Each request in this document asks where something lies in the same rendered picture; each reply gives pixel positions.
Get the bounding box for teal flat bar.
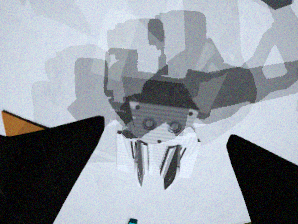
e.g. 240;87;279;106
128;218;137;224

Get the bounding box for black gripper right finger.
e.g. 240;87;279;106
226;135;298;224

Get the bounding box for orange rectangular plate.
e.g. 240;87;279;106
1;111;48;136

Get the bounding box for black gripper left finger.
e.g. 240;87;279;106
0;116;105;224

